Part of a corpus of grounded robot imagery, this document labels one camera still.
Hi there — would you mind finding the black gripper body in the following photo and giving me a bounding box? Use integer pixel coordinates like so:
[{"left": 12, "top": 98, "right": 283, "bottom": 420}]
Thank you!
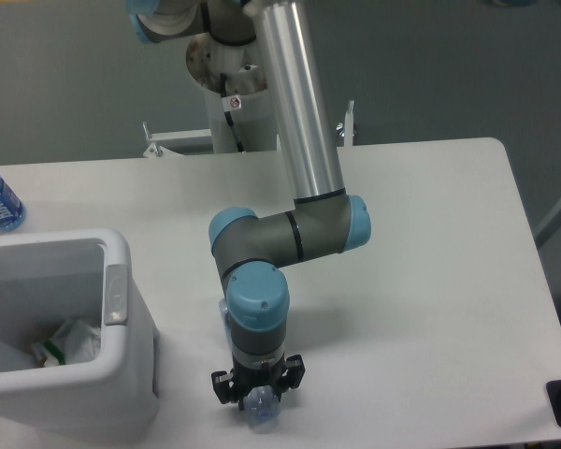
[{"left": 230, "top": 348, "right": 286, "bottom": 404}]

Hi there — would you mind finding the white trash can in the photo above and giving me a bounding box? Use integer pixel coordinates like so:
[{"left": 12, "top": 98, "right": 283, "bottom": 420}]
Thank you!
[{"left": 0, "top": 229, "right": 159, "bottom": 432}]

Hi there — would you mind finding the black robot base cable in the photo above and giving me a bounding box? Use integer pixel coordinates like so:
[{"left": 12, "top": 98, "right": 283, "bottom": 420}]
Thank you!
[{"left": 218, "top": 72, "right": 246, "bottom": 153}]

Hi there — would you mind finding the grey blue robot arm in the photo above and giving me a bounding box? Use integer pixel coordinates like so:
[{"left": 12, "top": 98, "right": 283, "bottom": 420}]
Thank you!
[{"left": 125, "top": 1, "right": 371, "bottom": 416}]

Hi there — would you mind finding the trash inside bin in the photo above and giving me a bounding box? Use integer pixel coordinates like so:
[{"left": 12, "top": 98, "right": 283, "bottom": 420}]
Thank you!
[{"left": 31, "top": 318, "right": 101, "bottom": 368}]

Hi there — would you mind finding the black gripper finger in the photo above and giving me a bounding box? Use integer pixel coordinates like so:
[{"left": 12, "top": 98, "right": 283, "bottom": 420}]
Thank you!
[
  {"left": 211, "top": 369, "right": 244, "bottom": 412},
  {"left": 274, "top": 355, "right": 306, "bottom": 402}
]

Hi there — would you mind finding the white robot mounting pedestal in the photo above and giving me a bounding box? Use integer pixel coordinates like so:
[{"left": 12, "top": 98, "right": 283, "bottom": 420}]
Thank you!
[{"left": 142, "top": 99, "right": 359, "bottom": 158}]

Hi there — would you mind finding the clear plastic bottle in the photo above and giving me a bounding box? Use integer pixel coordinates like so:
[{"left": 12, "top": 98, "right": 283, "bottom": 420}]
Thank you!
[{"left": 219, "top": 299, "right": 286, "bottom": 428}]

